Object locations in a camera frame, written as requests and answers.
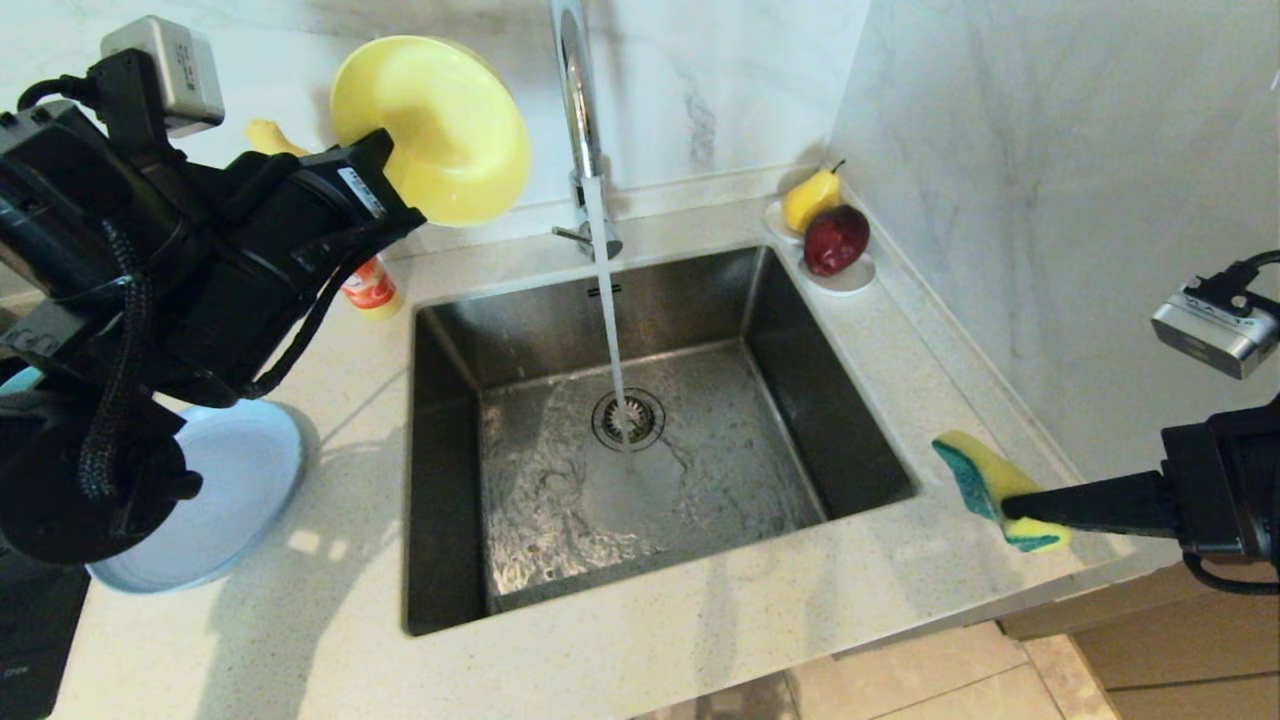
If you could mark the stainless steel sink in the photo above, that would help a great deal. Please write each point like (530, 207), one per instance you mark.
(760, 460)

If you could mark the metal sink drain strainer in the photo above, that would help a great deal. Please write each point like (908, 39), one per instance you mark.
(648, 420)

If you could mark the black induction cooktop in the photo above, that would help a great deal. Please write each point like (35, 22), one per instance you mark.
(35, 650)

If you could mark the dark red apple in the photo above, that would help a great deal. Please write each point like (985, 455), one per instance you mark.
(836, 240)

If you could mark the yellow pear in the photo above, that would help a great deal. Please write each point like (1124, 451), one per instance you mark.
(808, 198)

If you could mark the chrome faucet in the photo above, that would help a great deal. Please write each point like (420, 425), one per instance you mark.
(578, 100)

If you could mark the orange dish soap bottle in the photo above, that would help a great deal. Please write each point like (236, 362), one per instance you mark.
(372, 290)

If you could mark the teal bowl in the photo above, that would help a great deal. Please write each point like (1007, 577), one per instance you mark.
(20, 380)

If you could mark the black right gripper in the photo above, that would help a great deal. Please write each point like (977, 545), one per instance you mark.
(1225, 490)

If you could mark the light wooden cabinet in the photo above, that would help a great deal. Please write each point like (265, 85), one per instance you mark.
(1200, 650)

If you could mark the running water stream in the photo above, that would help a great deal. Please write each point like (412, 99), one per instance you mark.
(608, 320)

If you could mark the gray plate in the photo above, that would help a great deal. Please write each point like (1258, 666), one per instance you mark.
(240, 480)

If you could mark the yellow-green bowl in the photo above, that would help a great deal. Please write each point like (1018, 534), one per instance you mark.
(450, 130)

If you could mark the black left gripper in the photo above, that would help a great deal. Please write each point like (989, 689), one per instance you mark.
(270, 250)

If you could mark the yellow sponge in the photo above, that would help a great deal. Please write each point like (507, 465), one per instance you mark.
(975, 470)

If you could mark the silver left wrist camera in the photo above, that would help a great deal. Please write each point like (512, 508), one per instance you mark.
(170, 70)

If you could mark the small white fruit dish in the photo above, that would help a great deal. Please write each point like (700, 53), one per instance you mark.
(850, 282)

